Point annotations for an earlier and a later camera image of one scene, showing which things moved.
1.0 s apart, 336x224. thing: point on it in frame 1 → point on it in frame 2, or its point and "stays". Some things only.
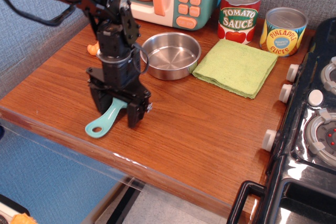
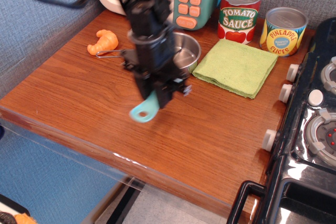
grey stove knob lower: x=269 y=139 stays
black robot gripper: x=119 y=77 → x=153 y=58
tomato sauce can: x=239 y=12 stays
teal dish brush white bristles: x=105 y=120 → x=150 y=105
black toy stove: x=300 y=186 stays
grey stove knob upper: x=292 y=72 stays
